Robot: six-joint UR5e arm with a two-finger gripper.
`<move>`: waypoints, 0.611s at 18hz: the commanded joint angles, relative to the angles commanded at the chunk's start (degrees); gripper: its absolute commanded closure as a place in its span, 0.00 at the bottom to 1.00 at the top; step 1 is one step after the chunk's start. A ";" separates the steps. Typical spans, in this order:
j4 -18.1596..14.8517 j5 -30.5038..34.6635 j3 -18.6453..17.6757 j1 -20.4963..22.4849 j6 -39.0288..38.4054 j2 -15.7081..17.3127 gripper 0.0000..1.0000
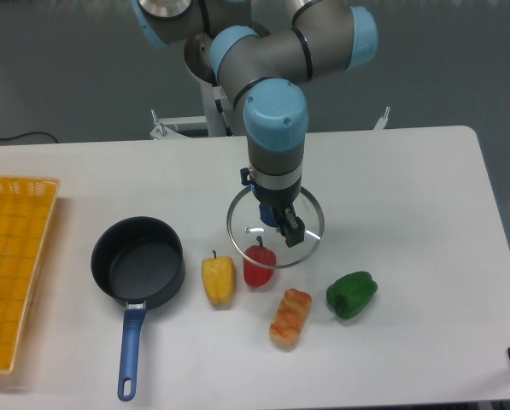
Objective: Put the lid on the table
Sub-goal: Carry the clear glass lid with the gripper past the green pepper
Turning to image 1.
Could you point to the red bell pepper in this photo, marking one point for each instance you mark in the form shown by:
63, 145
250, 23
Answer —
258, 267

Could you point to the orange striped shrimp toy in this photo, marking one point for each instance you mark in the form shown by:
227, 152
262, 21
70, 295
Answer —
292, 313

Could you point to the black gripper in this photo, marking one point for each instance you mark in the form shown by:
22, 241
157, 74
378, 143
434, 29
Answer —
278, 191

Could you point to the yellow woven basket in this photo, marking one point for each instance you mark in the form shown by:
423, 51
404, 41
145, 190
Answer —
26, 209

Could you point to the yellow bell pepper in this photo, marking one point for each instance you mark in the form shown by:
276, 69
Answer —
219, 279

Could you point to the green bell pepper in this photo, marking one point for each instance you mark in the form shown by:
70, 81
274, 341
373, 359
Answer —
350, 294

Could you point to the glass lid with blue knob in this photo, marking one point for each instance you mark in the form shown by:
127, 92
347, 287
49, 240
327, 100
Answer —
246, 224

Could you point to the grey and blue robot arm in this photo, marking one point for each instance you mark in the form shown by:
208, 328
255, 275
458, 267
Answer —
261, 76

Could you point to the black saucepan with blue handle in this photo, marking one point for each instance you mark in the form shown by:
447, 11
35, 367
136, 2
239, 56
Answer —
138, 262

